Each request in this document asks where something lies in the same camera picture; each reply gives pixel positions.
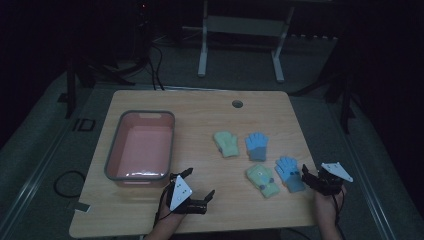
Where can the dark stand with legs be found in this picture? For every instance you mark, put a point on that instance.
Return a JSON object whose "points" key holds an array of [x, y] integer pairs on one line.
{"points": [[345, 100]]}

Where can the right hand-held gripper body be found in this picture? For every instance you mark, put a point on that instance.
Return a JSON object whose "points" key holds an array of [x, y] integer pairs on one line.
{"points": [[333, 176]]}

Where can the white metal stand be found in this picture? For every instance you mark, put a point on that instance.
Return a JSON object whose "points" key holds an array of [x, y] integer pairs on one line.
{"points": [[243, 25]]}

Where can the plain blue glove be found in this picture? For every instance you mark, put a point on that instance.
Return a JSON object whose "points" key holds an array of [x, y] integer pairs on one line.
{"points": [[257, 146]]}

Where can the person's left hand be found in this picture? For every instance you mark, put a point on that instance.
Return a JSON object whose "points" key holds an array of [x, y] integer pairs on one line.
{"points": [[168, 215]]}

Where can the black metal stand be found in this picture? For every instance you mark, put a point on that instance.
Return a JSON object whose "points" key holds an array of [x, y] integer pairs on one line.
{"points": [[70, 86]]}

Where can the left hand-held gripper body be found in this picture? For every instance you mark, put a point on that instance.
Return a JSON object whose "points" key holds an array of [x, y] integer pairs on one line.
{"points": [[181, 196]]}

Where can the blue glove with dots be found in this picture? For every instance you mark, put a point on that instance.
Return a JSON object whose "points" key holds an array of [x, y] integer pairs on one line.
{"points": [[289, 173]]}

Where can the pink basin with grey rim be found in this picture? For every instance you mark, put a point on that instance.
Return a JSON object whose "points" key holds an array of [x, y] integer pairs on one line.
{"points": [[143, 146]]}

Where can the green glove with dots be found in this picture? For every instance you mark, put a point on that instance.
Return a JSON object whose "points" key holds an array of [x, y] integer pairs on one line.
{"points": [[263, 180]]}

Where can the person's right hand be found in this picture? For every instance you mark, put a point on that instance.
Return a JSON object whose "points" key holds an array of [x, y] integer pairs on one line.
{"points": [[328, 203]]}

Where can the plain green glove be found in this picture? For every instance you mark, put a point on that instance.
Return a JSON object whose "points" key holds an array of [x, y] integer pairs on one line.
{"points": [[227, 145]]}

